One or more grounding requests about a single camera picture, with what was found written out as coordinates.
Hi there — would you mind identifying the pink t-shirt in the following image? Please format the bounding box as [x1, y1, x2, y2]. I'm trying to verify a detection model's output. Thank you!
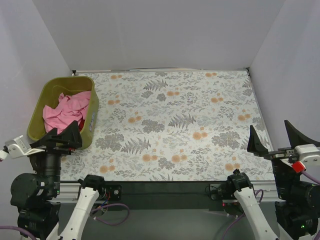
[42, 91, 91, 134]

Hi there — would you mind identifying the red t-shirt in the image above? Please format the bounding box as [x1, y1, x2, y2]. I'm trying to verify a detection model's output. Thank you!
[78, 119, 85, 132]

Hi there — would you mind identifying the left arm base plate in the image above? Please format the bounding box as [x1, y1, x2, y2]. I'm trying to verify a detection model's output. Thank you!
[98, 184, 123, 202]

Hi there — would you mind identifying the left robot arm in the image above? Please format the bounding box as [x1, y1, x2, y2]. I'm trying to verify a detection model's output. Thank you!
[7, 121, 107, 240]

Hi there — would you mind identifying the aluminium mounting rail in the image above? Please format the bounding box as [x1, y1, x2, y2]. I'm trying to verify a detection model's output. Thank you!
[49, 180, 278, 204]

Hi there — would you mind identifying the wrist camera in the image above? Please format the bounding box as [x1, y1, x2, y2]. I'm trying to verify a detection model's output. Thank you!
[290, 144, 320, 173]
[0, 135, 45, 162]

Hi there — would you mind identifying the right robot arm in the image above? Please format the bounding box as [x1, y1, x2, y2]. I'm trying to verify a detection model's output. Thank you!
[225, 120, 320, 240]

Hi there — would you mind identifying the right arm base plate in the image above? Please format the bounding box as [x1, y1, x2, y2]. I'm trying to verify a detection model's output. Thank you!
[205, 183, 236, 200]

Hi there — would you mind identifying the green plastic bin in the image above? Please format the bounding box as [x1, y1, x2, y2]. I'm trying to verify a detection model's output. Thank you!
[27, 76, 99, 150]

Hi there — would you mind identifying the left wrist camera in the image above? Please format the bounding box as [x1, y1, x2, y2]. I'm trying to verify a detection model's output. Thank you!
[0, 135, 45, 162]

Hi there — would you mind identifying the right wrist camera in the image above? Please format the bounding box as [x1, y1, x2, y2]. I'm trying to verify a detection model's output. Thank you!
[290, 144, 320, 173]

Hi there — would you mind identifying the floral patterned table mat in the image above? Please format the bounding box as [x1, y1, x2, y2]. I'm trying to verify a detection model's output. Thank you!
[61, 70, 274, 181]

